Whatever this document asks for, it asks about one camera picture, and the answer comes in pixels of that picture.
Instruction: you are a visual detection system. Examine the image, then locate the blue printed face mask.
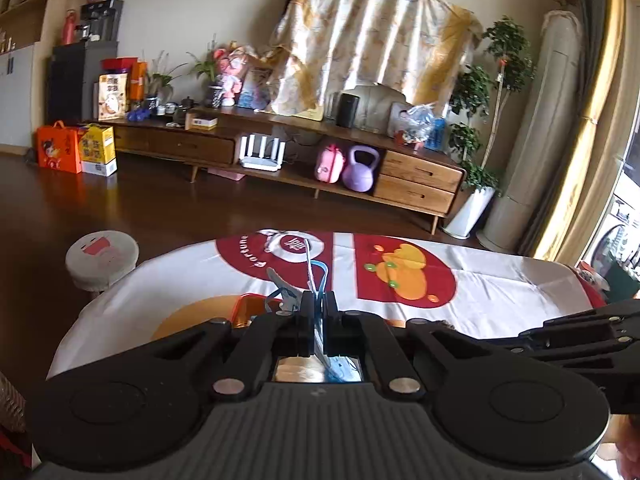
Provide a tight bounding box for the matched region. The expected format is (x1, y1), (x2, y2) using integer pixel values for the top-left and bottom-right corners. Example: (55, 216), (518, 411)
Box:
(267, 238), (361, 384)

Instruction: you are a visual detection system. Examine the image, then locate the red metal tin box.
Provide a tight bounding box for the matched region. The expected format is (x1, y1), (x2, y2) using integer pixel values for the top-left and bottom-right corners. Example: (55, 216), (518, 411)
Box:
(231, 294), (282, 328)

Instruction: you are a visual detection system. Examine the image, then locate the person right hand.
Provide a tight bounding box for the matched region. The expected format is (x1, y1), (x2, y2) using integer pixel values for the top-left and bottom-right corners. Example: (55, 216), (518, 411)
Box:
(597, 415), (640, 479)

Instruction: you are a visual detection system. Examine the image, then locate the white red printed tablecloth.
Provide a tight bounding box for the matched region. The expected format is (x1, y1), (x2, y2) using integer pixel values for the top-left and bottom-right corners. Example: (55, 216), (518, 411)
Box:
(50, 230), (603, 374)

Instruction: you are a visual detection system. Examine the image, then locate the yellow curtain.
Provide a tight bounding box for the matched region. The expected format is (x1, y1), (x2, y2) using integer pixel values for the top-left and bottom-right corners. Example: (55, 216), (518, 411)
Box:
(518, 0), (630, 266)

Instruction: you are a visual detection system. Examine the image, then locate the purple kettlebell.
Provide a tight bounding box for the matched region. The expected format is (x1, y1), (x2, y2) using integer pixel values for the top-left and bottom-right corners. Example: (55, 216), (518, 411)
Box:
(342, 145), (380, 193)

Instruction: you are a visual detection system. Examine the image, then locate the wooden tv cabinet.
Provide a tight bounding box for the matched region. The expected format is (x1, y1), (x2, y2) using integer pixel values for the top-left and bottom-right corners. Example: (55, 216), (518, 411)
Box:
(110, 108), (465, 222)

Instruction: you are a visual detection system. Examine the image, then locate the white router with antennas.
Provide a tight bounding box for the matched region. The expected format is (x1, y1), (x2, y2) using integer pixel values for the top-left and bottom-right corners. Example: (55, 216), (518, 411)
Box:
(239, 133), (286, 172)

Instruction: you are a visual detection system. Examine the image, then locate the round grey stool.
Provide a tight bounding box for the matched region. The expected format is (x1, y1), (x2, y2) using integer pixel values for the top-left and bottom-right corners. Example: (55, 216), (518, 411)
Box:
(65, 230), (139, 295)

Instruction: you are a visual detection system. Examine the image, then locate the white standing air conditioner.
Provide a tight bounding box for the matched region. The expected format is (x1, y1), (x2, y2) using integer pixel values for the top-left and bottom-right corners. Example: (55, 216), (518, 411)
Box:
(477, 10), (582, 254)

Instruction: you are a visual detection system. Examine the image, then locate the clear plastic bag of items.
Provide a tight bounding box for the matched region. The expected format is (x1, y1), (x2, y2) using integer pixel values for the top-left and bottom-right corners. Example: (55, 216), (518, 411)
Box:
(393, 104), (442, 151)

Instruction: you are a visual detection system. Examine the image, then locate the black cylinder speaker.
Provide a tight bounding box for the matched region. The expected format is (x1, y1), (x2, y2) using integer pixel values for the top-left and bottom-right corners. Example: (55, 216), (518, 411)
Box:
(335, 93), (360, 129)

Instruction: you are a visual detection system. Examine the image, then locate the yellow carton box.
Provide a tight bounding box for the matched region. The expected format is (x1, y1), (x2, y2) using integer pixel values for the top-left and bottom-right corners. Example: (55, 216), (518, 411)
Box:
(79, 124), (117, 178)

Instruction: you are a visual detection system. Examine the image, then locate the potted green tree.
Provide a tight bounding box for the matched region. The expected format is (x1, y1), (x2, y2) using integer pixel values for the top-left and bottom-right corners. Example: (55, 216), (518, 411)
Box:
(442, 15), (535, 240)

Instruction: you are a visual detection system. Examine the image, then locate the pink plush doll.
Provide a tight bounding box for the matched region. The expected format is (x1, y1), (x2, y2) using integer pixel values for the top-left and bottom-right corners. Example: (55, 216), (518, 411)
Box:
(213, 41), (256, 107)

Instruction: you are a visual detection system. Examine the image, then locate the orange gift box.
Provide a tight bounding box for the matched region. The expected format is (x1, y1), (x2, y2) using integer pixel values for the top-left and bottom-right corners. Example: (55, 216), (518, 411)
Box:
(36, 122), (84, 174)

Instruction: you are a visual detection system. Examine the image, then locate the snack box on cabinet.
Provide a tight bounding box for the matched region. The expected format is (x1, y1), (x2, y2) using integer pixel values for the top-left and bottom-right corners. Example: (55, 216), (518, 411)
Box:
(98, 73), (128, 122)

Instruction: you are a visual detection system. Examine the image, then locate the floral cloth over tv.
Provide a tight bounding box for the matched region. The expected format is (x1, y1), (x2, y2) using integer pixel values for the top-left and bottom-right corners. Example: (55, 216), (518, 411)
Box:
(266, 0), (484, 119)

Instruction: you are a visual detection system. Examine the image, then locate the black mini fridge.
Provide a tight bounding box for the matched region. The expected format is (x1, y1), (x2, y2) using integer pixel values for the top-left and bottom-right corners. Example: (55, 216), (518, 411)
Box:
(46, 41), (118, 125)

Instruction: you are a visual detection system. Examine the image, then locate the red thermos bottle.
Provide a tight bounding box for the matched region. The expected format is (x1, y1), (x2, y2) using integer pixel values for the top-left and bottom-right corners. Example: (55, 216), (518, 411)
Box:
(61, 9), (77, 46)

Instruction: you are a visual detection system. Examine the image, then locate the wooden wall shelf cabinet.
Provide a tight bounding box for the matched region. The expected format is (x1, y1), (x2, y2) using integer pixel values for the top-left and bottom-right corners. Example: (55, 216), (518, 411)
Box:
(1, 0), (66, 155)

